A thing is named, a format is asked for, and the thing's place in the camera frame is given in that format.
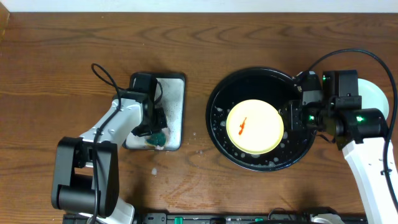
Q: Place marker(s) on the yellow plate with red stain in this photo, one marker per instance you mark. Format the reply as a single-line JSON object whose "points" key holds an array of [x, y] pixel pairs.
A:
{"points": [[255, 127]]}

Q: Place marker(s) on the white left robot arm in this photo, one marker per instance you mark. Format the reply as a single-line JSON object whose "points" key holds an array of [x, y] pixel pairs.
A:
{"points": [[86, 174]]}

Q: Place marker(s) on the round black tray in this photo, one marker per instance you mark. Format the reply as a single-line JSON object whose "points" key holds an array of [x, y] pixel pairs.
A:
{"points": [[256, 83]]}

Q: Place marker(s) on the mint plate with long stain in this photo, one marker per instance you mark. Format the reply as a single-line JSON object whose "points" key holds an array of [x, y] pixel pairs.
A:
{"points": [[373, 97]]}

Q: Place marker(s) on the black rectangular soapy water tray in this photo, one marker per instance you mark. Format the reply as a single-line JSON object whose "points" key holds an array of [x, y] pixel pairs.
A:
{"points": [[170, 96]]}

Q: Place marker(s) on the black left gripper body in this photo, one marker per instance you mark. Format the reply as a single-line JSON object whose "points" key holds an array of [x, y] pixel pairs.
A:
{"points": [[159, 122]]}

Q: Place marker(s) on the green scrubbing sponge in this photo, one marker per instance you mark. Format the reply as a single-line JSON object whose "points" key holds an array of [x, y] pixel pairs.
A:
{"points": [[157, 139]]}

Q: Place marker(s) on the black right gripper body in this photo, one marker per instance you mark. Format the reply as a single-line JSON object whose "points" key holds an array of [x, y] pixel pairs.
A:
{"points": [[313, 115]]}

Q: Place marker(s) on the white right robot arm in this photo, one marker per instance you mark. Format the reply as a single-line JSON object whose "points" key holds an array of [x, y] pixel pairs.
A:
{"points": [[375, 173]]}

